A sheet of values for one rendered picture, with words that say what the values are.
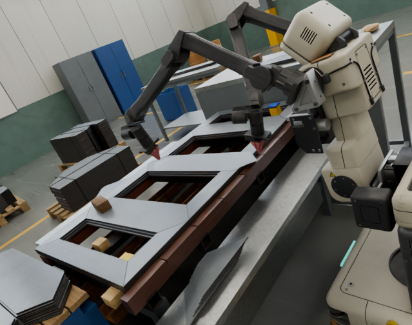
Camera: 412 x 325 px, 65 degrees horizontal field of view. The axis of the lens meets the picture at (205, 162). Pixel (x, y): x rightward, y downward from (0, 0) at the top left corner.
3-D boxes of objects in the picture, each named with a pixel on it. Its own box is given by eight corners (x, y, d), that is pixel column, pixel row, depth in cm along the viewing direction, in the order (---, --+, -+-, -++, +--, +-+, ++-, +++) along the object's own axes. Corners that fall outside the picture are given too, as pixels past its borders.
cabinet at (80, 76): (95, 131, 902) (58, 62, 831) (88, 131, 937) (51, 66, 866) (123, 115, 960) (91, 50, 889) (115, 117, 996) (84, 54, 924)
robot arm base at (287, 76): (298, 83, 98) (315, 69, 105) (275, 71, 101) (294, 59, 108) (289, 106, 104) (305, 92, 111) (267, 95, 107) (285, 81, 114)
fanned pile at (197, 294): (162, 319, 107) (156, 311, 106) (225, 240, 132) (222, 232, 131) (187, 331, 99) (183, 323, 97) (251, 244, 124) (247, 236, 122)
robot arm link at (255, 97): (258, 90, 133) (262, 98, 141) (231, 93, 137) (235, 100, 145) (258, 118, 131) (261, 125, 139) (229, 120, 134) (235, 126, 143)
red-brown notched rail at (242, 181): (127, 312, 103) (119, 298, 101) (314, 106, 207) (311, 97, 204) (135, 316, 101) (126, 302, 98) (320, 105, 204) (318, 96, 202)
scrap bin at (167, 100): (166, 121, 681) (154, 95, 660) (179, 113, 705) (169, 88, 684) (184, 119, 636) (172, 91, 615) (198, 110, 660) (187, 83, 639)
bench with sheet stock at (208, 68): (165, 142, 547) (139, 86, 511) (190, 123, 591) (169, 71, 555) (241, 135, 437) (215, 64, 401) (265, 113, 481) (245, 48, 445)
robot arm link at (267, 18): (237, -5, 144) (242, 9, 154) (222, 21, 144) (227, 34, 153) (334, 26, 128) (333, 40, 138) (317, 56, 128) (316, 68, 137)
